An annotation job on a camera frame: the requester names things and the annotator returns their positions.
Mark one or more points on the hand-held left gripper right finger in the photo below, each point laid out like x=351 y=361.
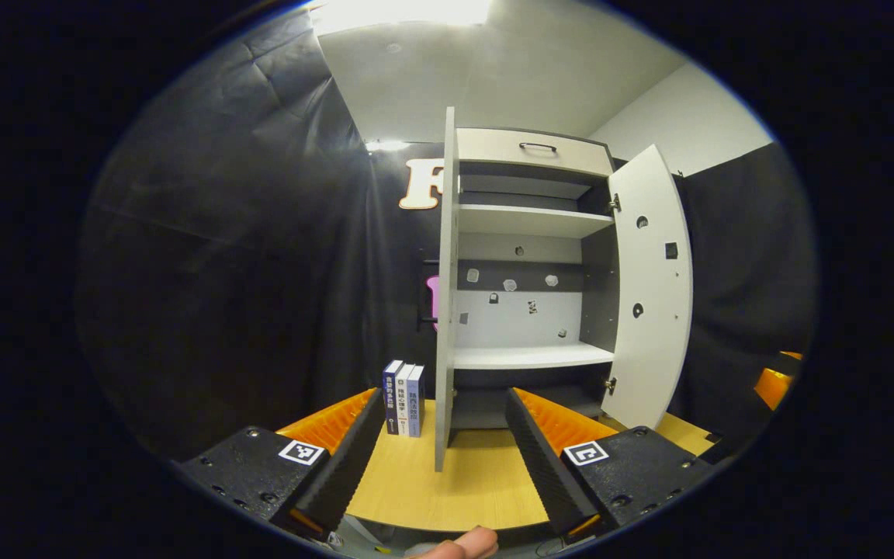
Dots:
x=544 y=462

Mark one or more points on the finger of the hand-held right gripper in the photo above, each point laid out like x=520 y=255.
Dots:
x=792 y=356
x=771 y=387

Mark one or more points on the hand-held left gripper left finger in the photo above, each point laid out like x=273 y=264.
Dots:
x=346 y=462

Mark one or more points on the white double-door shoe cabinet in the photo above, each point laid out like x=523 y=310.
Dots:
x=524 y=355

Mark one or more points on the white cabinet door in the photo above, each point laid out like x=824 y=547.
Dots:
x=447 y=310
x=653 y=341

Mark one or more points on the black backdrop cloth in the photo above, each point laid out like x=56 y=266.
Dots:
x=222 y=272

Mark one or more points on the ceiling light panel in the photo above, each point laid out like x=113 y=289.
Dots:
x=400 y=14

